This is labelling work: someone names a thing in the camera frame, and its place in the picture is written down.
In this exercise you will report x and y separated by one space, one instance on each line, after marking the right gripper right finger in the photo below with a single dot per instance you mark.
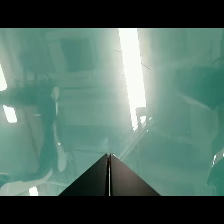
125 181

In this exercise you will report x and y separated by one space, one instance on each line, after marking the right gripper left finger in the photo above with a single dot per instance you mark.
95 181

